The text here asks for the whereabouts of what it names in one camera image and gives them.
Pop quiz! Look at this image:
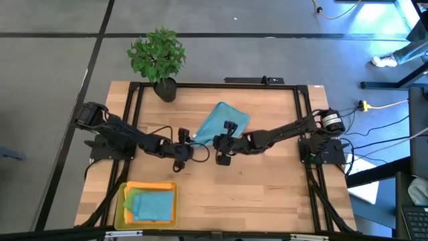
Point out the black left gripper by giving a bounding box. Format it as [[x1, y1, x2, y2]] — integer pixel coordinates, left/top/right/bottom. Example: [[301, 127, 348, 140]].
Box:
[[165, 128, 195, 173]]

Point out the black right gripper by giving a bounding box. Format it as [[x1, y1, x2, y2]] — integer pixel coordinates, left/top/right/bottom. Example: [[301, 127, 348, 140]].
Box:
[[213, 121, 250, 167]]

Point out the teal microfiber towel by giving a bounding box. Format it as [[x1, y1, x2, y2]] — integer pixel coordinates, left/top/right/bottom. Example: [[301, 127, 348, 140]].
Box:
[[192, 101, 251, 148], [132, 190, 176, 223]]

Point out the orange microfiber towel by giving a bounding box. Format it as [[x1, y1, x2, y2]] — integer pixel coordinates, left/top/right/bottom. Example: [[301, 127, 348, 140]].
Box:
[[124, 181, 177, 225]]

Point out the green microfiber towel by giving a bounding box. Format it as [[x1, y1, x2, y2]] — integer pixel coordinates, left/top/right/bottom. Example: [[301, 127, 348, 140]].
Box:
[[122, 187, 148, 212]]

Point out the yellow plastic bin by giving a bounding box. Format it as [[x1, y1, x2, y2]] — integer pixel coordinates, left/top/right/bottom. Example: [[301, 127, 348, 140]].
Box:
[[113, 182, 179, 231]]

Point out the potted green plant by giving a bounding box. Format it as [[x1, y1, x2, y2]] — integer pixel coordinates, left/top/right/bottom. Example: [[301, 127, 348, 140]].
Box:
[[126, 26, 187, 103]]

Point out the white flat box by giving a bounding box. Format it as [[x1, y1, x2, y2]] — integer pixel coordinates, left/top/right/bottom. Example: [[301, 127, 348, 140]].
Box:
[[346, 153, 381, 206]]

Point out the person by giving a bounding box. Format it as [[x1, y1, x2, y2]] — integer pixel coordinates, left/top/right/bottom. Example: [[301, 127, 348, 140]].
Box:
[[370, 9, 428, 68]]

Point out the black desk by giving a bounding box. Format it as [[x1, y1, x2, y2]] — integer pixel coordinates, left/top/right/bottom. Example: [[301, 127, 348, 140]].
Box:
[[346, 86, 428, 241]]

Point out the grey cloth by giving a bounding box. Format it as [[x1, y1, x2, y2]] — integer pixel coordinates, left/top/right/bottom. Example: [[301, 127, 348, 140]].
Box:
[[407, 176, 428, 207]]

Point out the black keyboard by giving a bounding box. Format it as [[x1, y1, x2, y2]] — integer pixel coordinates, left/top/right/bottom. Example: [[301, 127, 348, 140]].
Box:
[[400, 204, 428, 240]]

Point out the black table frame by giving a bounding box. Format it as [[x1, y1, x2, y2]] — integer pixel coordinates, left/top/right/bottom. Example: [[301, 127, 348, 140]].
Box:
[[75, 81, 360, 235]]

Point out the black bar bracket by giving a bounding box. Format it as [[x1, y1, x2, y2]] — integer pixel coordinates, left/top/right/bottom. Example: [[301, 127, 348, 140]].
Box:
[[223, 76, 286, 85]]

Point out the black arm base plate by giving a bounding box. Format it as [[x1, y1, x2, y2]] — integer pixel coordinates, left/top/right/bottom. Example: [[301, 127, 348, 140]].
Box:
[[298, 139, 347, 165], [89, 139, 135, 161]]

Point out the silver aluminium bracket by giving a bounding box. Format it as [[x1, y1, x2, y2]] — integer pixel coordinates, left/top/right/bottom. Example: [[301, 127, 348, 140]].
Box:
[[290, 233, 330, 241], [104, 230, 144, 238]]

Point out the yellow extension cord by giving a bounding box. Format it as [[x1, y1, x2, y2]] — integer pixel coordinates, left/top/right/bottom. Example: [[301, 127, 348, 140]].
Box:
[[357, 98, 409, 113]]

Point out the black desk frame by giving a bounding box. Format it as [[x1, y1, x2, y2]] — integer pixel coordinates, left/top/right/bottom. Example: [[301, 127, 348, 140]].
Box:
[[360, 0, 428, 90]]

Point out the tan floor cable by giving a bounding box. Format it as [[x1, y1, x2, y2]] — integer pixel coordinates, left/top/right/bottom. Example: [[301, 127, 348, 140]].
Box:
[[312, 0, 362, 20]]

